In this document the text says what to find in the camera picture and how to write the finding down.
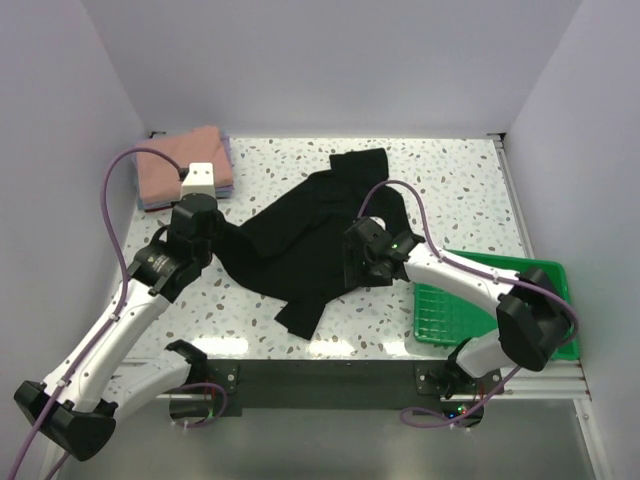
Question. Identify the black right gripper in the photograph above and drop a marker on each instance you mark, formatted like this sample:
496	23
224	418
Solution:
353	274

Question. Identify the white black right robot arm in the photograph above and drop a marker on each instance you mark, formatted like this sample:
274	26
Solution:
533	320

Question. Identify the green plastic tray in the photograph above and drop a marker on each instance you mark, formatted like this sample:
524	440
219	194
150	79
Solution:
445	320

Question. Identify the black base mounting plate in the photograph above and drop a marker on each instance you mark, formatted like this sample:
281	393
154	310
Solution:
230	387

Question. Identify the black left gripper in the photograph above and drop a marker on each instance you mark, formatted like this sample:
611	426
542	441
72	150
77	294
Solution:
217	227

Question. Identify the stack of folded shirts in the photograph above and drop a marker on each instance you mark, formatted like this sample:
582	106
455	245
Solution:
150	205

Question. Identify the pink folded t shirt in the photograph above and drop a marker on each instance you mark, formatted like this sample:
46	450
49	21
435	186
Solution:
165	165

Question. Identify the black t shirt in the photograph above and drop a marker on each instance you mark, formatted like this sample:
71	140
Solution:
293	249

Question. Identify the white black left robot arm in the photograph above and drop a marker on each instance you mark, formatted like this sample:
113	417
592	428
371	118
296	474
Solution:
79	404

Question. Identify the aluminium frame rail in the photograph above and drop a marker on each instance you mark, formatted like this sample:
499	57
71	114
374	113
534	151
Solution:
560	380

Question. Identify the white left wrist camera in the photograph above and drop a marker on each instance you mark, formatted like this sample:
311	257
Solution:
199	179

